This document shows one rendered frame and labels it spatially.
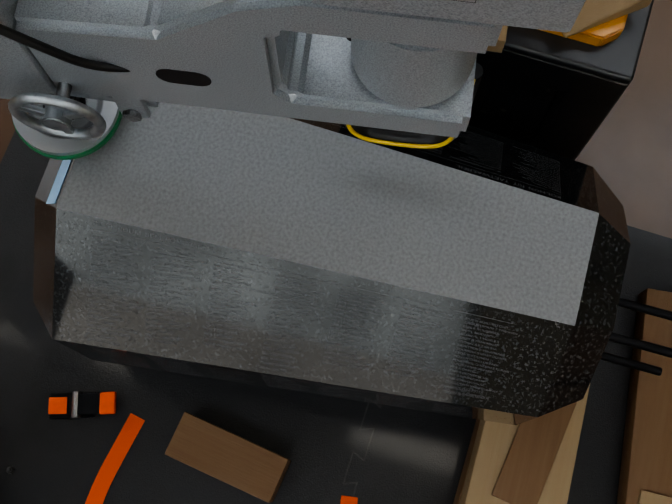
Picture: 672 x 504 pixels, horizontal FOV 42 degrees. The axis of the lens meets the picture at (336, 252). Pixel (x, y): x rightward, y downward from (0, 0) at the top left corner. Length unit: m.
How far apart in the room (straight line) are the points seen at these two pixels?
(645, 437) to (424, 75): 1.49
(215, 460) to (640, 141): 1.54
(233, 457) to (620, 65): 1.33
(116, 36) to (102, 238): 0.63
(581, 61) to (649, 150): 0.85
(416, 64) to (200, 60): 0.31
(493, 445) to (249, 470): 0.62
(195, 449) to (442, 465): 0.66
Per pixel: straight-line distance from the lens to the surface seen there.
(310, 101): 1.37
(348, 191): 1.75
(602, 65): 2.01
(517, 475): 2.28
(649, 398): 2.51
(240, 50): 1.25
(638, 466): 2.49
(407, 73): 1.25
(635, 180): 2.75
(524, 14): 1.04
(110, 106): 1.81
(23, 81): 1.49
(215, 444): 2.35
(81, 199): 1.82
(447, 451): 2.47
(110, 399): 2.48
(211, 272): 1.77
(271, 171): 1.77
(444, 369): 1.80
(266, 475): 2.33
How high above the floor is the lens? 2.46
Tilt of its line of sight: 75 degrees down
